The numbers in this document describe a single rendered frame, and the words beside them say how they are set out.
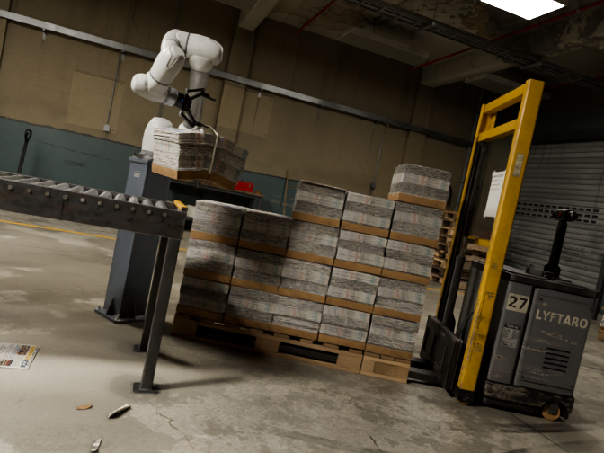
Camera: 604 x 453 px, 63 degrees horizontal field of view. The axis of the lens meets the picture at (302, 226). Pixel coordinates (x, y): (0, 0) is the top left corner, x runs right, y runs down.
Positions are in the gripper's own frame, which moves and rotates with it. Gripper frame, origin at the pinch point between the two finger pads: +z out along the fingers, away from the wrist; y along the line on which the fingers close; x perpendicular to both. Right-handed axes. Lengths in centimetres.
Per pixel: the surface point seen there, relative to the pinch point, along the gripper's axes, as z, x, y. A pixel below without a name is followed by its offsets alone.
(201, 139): -8.4, 14.8, 15.9
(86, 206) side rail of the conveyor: -55, 23, 58
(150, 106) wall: 251, -645, -75
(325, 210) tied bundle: 80, 22, 31
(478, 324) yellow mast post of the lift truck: 139, 102, 69
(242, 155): 16.4, 15.1, 16.7
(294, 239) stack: 70, 12, 53
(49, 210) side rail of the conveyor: -67, 18, 63
